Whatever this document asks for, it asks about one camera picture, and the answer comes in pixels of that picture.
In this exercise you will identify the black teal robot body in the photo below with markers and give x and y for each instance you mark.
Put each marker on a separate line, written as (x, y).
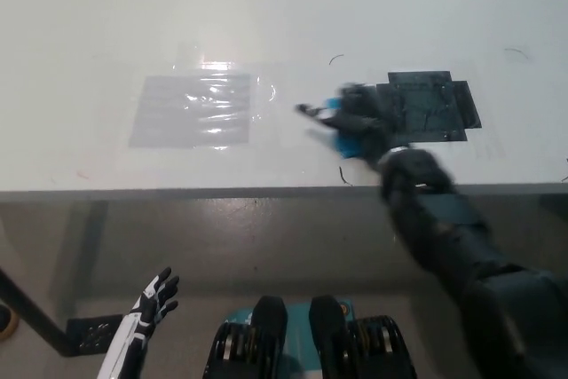
(319, 343)

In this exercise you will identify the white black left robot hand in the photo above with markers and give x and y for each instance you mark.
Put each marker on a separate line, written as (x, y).
(133, 334)

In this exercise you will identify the black table leg with foot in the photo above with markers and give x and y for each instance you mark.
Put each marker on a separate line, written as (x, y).
(44, 330)

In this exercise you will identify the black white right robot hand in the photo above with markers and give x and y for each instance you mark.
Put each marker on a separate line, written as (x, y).
(359, 123)

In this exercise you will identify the clear plastic film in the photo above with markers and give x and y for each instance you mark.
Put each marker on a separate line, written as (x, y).
(266, 95)

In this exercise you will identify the blue wavy sponge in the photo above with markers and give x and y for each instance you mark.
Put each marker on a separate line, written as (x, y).
(348, 148)

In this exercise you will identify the black tape marked patch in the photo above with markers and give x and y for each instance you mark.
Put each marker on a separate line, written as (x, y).
(426, 108)

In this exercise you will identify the brown round object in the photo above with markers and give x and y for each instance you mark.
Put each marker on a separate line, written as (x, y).
(6, 323)

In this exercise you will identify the clear plastic sheet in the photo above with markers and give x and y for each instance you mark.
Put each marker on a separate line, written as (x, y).
(168, 121)

